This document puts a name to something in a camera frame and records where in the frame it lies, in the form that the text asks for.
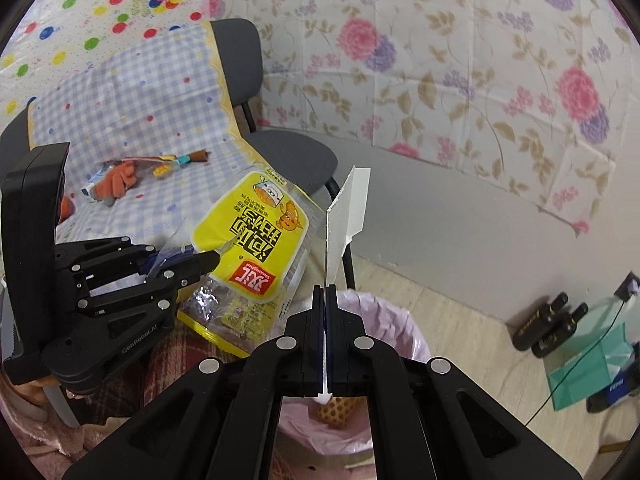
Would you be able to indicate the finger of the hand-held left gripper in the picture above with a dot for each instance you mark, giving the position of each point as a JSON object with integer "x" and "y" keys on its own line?
{"x": 167, "y": 260}
{"x": 200, "y": 265}

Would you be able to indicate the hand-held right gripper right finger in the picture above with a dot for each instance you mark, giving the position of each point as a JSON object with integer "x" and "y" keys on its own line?
{"x": 336, "y": 340}

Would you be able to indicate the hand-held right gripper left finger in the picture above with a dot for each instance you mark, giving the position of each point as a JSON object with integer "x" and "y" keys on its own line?
{"x": 312, "y": 340}

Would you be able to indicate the bin with pink bag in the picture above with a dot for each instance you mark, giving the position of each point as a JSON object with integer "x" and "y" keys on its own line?
{"x": 390, "y": 325}

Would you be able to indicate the yellow snack wrapper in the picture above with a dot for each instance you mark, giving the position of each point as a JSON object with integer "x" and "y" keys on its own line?
{"x": 250, "y": 225}

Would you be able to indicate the white paper scrap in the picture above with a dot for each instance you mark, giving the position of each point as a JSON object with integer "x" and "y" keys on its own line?
{"x": 350, "y": 205}

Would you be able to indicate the person's left forearm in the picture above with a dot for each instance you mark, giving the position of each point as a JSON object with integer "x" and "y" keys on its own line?
{"x": 40, "y": 435}

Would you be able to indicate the red apple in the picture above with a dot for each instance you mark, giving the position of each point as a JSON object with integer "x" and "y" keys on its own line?
{"x": 65, "y": 208}

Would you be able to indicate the yellow netted thing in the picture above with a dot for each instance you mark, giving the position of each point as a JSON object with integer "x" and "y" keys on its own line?
{"x": 340, "y": 410}

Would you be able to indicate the yellow candy wrapper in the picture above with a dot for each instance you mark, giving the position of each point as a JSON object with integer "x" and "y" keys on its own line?
{"x": 161, "y": 171}

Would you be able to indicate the small white blue carton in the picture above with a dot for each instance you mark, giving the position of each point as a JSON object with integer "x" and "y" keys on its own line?
{"x": 90, "y": 191}

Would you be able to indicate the orange plush toy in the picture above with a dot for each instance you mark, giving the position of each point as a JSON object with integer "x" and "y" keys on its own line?
{"x": 117, "y": 182}

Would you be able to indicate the person's plaid trouser leg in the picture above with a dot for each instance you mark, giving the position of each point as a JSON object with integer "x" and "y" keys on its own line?
{"x": 170, "y": 365}

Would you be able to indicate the grey chair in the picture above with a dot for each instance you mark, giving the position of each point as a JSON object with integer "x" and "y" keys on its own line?
{"x": 295, "y": 160}

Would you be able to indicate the blue checkered cloth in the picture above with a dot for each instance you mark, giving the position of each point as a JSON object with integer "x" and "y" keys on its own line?
{"x": 125, "y": 110}

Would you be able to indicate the green translucent bag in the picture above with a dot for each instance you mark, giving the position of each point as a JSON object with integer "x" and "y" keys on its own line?
{"x": 595, "y": 360}

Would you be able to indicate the dark blue packet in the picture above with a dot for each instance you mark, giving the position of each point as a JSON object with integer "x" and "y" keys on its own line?
{"x": 612, "y": 395}

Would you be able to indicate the polka dot wall sheet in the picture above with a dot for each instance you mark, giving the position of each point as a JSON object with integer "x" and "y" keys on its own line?
{"x": 100, "y": 10}

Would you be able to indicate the black wall plug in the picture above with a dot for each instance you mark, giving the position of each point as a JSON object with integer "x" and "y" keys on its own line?
{"x": 627, "y": 287}

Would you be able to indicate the floral wall sheet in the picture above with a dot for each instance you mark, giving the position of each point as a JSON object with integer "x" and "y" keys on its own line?
{"x": 450, "y": 60}

